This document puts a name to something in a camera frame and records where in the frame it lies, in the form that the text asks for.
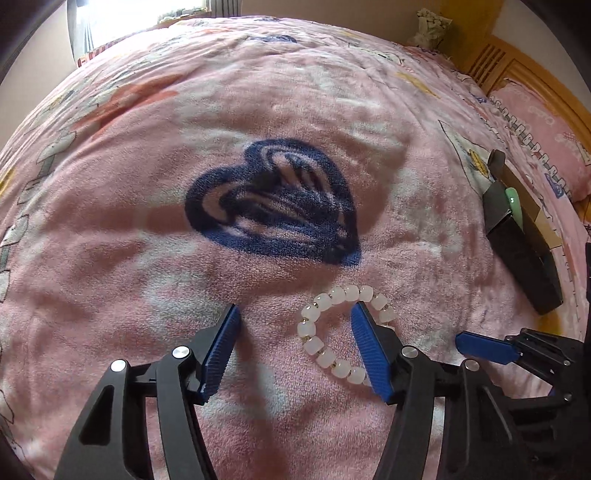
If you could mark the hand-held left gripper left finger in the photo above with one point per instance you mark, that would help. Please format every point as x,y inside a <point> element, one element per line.
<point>221,353</point>

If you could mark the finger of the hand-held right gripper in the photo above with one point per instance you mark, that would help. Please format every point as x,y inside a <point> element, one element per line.
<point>487,348</point>

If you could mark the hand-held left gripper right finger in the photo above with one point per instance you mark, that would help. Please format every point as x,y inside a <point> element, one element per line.
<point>371,357</point>

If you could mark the black cardboard box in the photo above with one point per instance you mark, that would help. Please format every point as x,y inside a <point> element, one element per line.
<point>521,258</point>

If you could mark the green jade bangle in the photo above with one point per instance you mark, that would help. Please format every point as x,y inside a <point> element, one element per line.
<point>514,201</point>

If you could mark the pink printed blanket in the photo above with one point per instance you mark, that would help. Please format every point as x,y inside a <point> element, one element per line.
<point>138,138</point>

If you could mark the pink printed pillow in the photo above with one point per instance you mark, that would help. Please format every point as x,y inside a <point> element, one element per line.
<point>545,120</point>

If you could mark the wooden headboard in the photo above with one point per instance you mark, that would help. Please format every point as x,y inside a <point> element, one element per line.
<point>521,60</point>

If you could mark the red patterned cloth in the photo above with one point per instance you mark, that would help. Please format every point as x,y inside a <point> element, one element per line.
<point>111,48</point>

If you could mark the pale flower bouquet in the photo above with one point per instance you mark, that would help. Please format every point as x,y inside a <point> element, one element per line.
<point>431,27</point>

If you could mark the window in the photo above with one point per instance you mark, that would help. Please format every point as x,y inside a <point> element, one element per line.
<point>138,16</point>

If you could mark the striped grey curtain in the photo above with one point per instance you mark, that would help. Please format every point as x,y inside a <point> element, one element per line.
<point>224,5</point>

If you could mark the plain grey curtain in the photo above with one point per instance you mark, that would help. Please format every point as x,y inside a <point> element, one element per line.
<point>81,30</point>

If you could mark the yellow wooden post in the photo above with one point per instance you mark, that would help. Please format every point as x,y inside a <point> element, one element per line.
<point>471,21</point>

